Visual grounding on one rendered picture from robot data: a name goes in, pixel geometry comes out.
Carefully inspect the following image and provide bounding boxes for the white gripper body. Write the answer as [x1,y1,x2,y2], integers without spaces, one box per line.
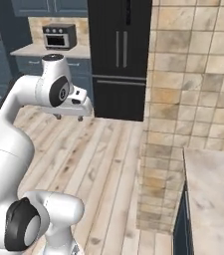
[40,96,95,119]

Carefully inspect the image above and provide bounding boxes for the black fridge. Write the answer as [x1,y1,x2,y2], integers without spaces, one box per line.
[87,0,153,123]

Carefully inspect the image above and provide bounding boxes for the blue base cupboards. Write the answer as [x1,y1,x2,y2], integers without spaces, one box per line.
[10,43,95,104]

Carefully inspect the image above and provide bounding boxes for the grey toaster oven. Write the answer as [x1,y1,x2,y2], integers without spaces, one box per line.
[42,23,78,51]

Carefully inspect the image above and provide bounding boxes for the blue wall cupboards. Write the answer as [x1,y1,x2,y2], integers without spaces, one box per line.
[10,0,89,19]

